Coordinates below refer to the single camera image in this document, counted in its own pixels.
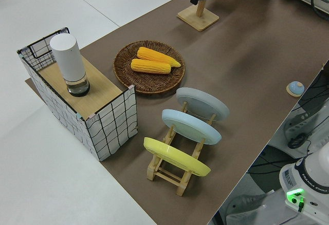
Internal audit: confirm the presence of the grey plate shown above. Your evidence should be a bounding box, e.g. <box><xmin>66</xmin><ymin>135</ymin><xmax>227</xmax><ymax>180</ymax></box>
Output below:
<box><xmin>175</xmin><ymin>87</ymin><xmax>230</xmax><ymax>122</ymax></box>

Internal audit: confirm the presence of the black cable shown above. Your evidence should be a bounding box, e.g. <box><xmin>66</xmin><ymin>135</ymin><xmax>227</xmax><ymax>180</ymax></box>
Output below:
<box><xmin>309</xmin><ymin>0</ymin><xmax>329</xmax><ymax>22</ymax></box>

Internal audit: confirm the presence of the brown table mat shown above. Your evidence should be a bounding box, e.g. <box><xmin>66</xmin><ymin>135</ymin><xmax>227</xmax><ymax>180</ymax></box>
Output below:
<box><xmin>24</xmin><ymin>0</ymin><xmax>329</xmax><ymax>225</ymax></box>

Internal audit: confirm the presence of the yellow plate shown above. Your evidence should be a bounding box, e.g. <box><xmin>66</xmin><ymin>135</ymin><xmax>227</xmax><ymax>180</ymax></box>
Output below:
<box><xmin>143</xmin><ymin>137</ymin><xmax>212</xmax><ymax>177</ymax></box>

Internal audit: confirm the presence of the light blue plate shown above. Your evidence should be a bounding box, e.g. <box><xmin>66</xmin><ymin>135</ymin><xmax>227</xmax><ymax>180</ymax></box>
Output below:
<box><xmin>161</xmin><ymin>108</ymin><xmax>223</xmax><ymax>146</ymax></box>

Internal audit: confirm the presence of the wooden mug stand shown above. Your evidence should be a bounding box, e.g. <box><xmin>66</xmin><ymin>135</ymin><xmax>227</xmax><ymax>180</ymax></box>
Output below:
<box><xmin>176</xmin><ymin>0</ymin><xmax>225</xmax><ymax>32</ymax></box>

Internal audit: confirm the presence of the white power strip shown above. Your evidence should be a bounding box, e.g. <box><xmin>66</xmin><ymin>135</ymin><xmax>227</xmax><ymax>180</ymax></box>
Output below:
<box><xmin>283</xmin><ymin>101</ymin><xmax>322</xmax><ymax>149</ymax></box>

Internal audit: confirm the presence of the yellow corn cob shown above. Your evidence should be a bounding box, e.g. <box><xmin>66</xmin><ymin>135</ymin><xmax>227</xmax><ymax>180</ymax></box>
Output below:
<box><xmin>136</xmin><ymin>46</ymin><xmax>182</xmax><ymax>68</ymax></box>
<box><xmin>131</xmin><ymin>58</ymin><xmax>172</xmax><ymax>75</ymax></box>

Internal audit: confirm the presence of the wire grid shelf box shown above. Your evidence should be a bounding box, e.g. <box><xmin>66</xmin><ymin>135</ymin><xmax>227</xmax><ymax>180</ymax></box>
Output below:
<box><xmin>16</xmin><ymin>26</ymin><xmax>140</xmax><ymax>162</ymax></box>

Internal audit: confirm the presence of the brown woven wicker basket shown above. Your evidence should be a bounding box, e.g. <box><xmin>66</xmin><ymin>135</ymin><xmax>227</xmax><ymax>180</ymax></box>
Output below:
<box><xmin>113</xmin><ymin>40</ymin><xmax>187</xmax><ymax>96</ymax></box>

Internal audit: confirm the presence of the blue dome call bell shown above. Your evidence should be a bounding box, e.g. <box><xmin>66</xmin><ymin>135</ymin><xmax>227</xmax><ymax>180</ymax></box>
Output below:
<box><xmin>286</xmin><ymin>81</ymin><xmax>305</xmax><ymax>98</ymax></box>

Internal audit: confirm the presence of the wooden dish rack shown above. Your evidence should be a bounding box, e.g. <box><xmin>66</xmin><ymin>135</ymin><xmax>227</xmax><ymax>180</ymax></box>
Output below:
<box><xmin>147</xmin><ymin>101</ymin><xmax>217</xmax><ymax>197</ymax></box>

